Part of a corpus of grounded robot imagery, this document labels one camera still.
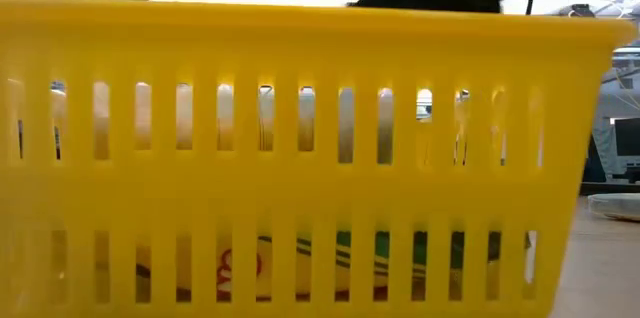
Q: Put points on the grey covered machine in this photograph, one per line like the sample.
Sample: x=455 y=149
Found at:
x=622 y=108

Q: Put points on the yellow plastic basket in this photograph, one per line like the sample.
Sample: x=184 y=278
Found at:
x=320 y=193

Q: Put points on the yellow crayon box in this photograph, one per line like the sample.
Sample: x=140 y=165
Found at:
x=343 y=258

